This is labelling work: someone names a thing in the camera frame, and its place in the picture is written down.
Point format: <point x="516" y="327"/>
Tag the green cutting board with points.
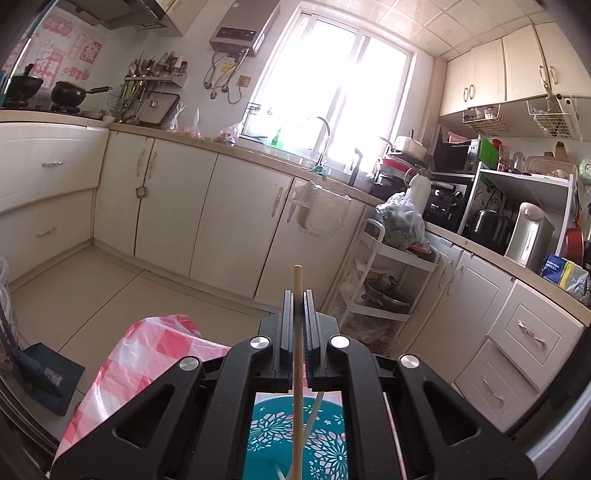
<point x="485" y="154"/>

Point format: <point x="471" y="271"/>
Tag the black toaster oven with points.
<point x="445" y="205"/>

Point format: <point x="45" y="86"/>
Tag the teal perforated plastic basket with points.
<point x="272" y="424"/>

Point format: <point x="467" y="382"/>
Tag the silver electric water boiler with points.
<point x="528" y="235"/>

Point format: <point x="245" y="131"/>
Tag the pink checked plastic tablecloth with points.
<point x="138" y="360"/>

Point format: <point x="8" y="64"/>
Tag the blue carton box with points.
<point x="556" y="270"/>

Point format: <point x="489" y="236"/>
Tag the plastic bag with red food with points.
<point x="228" y="134"/>

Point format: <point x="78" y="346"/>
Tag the clear plastic bag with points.
<point x="178" y="120"/>

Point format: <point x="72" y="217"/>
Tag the white counter shelf rack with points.
<point x="521" y="182"/>

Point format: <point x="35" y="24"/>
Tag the black mortar pot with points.
<point x="23" y="87"/>

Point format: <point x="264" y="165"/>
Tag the chrome sink faucet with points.
<point x="325" y="134"/>

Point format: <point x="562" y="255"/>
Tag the plastic bag of greens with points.
<point x="399" y="221"/>

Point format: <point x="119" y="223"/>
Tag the cream cabinet with drawers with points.
<point x="485" y="323"/>

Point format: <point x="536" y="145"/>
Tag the pink wall stickers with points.
<point x="57" y="46"/>

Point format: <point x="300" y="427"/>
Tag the black cooking pot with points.
<point x="491" y="226"/>

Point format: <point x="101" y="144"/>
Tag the silver wall water heater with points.
<point x="242" y="25"/>

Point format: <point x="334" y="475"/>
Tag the steel pot with lid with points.
<point x="388" y="297"/>

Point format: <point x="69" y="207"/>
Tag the dark blue dustpan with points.
<point x="51" y="374"/>

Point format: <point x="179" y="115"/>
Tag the black tap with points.
<point x="355" y="168"/>

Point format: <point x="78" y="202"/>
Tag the teal dish cloth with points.
<point x="318" y="171"/>

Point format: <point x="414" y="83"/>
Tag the wall power outlet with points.
<point x="244" y="81"/>

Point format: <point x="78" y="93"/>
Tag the cream wall cabinets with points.
<point x="508" y="69"/>

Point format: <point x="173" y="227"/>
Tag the green bottle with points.
<point x="277" y="138"/>

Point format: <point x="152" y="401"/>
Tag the white hanging door bin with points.
<point x="323" y="210"/>

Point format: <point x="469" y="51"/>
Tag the range hood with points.
<point x="134" y="11"/>

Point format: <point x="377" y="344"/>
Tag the wall utensil rack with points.
<point x="147" y="76"/>

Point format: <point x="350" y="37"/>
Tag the stack of pans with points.
<point x="392" y="175"/>

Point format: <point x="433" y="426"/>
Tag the red pan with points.
<point x="575" y="244"/>

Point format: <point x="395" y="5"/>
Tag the white trolley cart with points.
<point x="418" y="263"/>

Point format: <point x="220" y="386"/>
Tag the cream base cabinet row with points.
<point x="231" y="212"/>

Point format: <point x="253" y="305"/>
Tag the dark hanging tray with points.
<point x="159" y="108"/>

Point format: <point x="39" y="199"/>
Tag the white casserole pot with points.
<point x="410" y="146"/>

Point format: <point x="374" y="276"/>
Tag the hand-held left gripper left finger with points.
<point x="287" y="332"/>

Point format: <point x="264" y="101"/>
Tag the kitchen window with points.
<point x="332" y="83"/>

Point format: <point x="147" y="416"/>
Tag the white thermos jug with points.
<point x="419" y="194"/>

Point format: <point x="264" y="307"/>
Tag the black microwave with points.
<point x="455" y="157"/>

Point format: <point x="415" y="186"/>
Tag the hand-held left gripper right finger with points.
<point x="308" y="332"/>

